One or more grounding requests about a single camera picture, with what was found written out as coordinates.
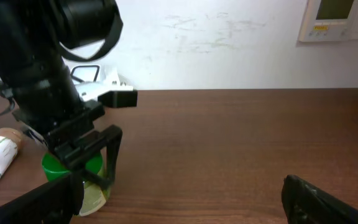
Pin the wall control panel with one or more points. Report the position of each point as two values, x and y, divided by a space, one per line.
329 21

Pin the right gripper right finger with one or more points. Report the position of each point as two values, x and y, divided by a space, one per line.
305 203

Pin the green lid jar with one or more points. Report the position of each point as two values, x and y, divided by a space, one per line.
94 197

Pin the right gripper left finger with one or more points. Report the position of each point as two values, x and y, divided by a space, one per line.
54 202

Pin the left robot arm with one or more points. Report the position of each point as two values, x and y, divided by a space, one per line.
35 34

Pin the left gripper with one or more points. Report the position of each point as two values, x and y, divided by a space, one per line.
60 115

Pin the white barcode scanner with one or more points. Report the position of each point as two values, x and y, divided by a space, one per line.
86 73

